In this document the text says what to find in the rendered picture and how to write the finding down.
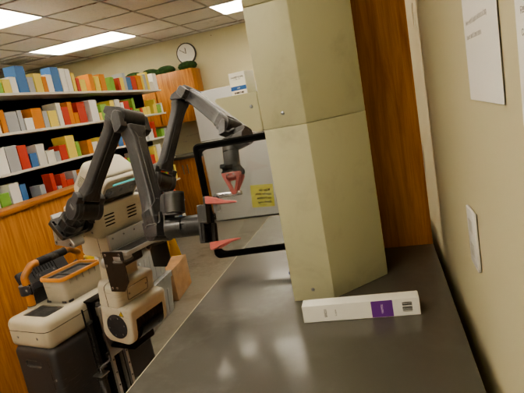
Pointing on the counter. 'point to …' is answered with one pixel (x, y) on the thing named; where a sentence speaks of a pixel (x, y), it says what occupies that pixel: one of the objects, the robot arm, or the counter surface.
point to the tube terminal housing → (317, 143)
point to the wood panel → (392, 121)
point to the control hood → (244, 109)
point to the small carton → (242, 82)
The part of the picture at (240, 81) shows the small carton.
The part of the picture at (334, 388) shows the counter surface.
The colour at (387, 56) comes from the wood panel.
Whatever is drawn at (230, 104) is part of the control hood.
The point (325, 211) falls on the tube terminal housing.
